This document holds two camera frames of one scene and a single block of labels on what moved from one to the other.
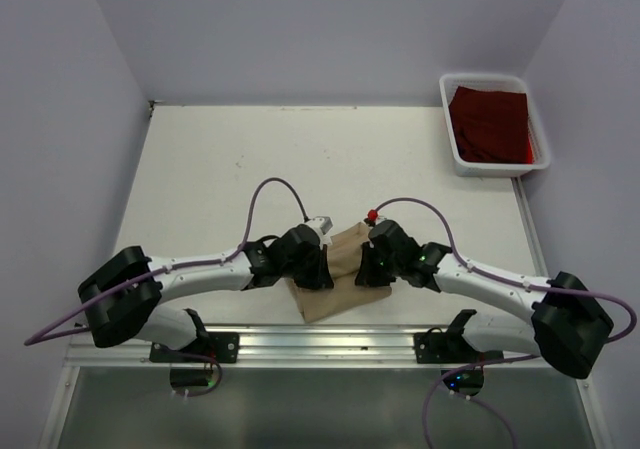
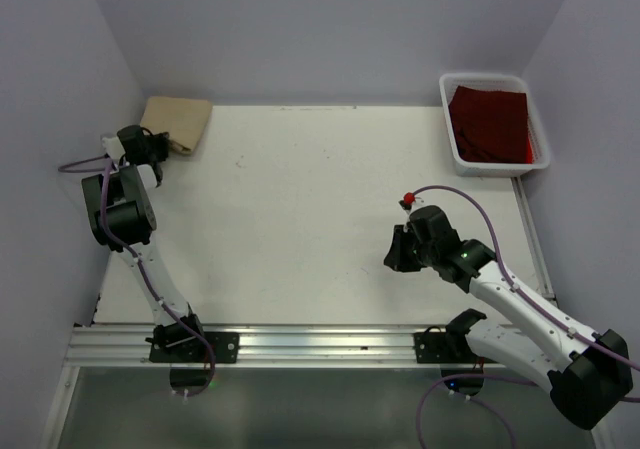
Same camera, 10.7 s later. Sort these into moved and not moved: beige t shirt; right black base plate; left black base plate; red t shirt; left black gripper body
Moved: beige t shirt; left black gripper body
Not moved: left black base plate; red t shirt; right black base plate
